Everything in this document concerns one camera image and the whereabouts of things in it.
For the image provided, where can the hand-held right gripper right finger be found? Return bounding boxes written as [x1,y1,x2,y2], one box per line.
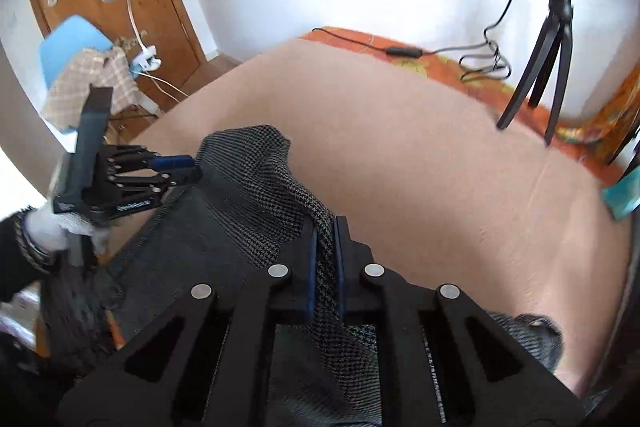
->
[332,215,587,427]

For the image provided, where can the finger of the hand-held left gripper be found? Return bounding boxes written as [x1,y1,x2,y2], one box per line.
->
[101,145,199,172]
[106,170,203,204]

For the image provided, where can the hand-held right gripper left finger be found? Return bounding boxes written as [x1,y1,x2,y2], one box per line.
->
[60,222,322,427]

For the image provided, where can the grey houndstooth pants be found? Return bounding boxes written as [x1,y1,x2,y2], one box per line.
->
[40,124,565,427]

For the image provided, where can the person's left hand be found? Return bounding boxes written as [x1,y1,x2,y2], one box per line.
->
[24,205,109,255]

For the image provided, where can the beige checkered cloth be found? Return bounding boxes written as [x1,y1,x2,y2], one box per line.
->
[42,47,144,130]

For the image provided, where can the white power strip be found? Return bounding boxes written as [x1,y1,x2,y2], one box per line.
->
[130,47,164,74]

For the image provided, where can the blue chair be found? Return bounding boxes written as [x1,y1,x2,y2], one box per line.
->
[39,14,139,94]

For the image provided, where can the peach bed sheet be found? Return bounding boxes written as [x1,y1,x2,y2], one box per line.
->
[107,38,627,400]

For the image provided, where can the orange floral blanket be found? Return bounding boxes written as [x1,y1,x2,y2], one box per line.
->
[299,26,640,188]

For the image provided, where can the teal packet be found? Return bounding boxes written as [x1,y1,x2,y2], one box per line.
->
[602,183,640,221]

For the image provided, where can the black tripod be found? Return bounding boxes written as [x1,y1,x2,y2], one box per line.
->
[496,0,577,146]

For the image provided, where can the white cable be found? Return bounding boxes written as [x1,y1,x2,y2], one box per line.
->
[137,72,189,101]

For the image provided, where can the black cable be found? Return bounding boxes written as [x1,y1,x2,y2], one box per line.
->
[312,0,538,84]

